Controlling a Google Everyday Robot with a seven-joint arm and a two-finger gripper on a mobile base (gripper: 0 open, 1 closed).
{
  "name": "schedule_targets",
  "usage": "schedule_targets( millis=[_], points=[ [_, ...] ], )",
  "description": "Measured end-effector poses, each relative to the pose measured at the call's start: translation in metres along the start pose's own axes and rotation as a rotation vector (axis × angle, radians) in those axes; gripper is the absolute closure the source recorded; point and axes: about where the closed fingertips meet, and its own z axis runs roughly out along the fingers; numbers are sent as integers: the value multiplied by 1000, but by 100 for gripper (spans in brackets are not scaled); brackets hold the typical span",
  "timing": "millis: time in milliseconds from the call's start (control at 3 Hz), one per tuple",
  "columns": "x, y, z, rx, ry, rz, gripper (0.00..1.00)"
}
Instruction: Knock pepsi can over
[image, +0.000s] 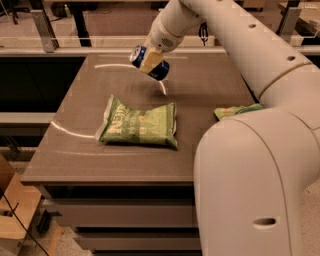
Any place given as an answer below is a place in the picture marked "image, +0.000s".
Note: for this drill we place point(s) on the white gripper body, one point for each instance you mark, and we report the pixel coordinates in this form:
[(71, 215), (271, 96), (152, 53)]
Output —
[(162, 39)]

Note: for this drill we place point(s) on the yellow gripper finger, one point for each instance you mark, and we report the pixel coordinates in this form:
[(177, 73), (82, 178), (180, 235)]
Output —
[(152, 58)]

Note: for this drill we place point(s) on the blue pepsi can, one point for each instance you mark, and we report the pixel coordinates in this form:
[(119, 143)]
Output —
[(158, 73)]

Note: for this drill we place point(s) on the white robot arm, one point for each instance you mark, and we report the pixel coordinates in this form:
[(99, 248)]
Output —
[(250, 170)]

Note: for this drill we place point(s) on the green snack bag centre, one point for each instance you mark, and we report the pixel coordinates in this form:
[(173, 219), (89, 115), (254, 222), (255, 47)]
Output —
[(123, 124)]

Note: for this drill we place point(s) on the green dang chips bag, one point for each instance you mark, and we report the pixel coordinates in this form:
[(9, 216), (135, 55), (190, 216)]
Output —
[(222, 113)]

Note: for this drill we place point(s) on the grey drawer cabinet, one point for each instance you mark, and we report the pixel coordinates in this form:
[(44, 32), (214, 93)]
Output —
[(152, 220)]

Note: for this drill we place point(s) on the cardboard box lower left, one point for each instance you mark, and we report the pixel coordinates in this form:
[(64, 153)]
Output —
[(18, 204)]

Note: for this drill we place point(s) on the left metal rail bracket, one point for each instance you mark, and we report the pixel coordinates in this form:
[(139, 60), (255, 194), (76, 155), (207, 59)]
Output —
[(45, 31)]

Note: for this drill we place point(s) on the metal rail bracket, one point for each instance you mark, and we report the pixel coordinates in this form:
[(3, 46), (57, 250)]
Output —
[(45, 31), (288, 23)]

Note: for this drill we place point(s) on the right metal rail bracket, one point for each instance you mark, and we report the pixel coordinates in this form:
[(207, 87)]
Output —
[(288, 23)]

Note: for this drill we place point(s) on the horizontal metal rail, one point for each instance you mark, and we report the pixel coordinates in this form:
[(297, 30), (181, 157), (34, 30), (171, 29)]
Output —
[(308, 50)]

